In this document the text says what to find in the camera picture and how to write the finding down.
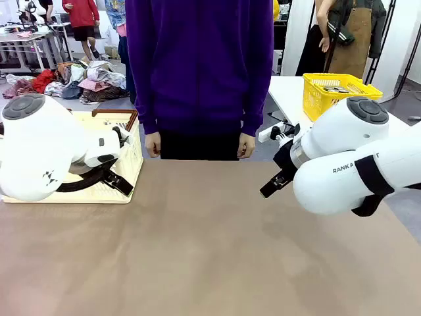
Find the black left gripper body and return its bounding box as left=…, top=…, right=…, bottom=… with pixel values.
left=93, top=160, right=120, bottom=180

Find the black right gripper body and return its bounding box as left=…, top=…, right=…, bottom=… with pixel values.
left=272, top=138, right=299, bottom=181

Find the person's right forearm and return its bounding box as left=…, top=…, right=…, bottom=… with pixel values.
left=134, top=92, right=159, bottom=135

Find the person's left forearm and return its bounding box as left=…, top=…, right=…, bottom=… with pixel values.
left=241, top=95, right=268, bottom=136

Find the yellow plastic basket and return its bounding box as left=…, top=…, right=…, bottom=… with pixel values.
left=302, top=72, right=384, bottom=123

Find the person's left hand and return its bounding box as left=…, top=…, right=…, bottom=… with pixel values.
left=237, top=133, right=257, bottom=160

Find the person's right hand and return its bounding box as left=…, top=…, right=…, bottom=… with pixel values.
left=144, top=131, right=162, bottom=159

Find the white side table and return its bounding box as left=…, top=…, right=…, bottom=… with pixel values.
left=258, top=75, right=412, bottom=143

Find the pile of mixed clothes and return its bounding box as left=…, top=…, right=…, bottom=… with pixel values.
left=2, top=60, right=130, bottom=105

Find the black hanging garment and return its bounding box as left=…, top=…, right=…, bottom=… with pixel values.
left=295, top=24, right=326, bottom=77

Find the white partition panel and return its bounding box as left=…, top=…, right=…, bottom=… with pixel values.
left=281, top=0, right=318, bottom=77

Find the black tripod stand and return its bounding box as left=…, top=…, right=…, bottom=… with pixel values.
left=363, top=0, right=421, bottom=99

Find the person in purple hoodie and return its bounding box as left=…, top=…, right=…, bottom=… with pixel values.
left=124, top=0, right=275, bottom=161

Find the mannequin with brown apron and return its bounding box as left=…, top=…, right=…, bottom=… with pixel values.
left=316, top=0, right=387, bottom=80

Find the grey work table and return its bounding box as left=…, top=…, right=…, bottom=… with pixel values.
left=0, top=22, right=72, bottom=74

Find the mannequin in floral shirt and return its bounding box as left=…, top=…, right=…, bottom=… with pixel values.
left=104, top=0, right=136, bottom=105

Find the person in red shirt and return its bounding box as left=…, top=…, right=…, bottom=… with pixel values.
left=61, top=0, right=101, bottom=62

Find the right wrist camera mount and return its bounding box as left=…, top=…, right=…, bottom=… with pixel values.
left=269, top=123, right=301, bottom=143

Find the cream basket with brown handles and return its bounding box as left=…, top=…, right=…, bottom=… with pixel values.
left=1, top=109, right=145, bottom=205

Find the black strap on right arm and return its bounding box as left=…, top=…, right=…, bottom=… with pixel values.
left=351, top=153, right=395, bottom=217

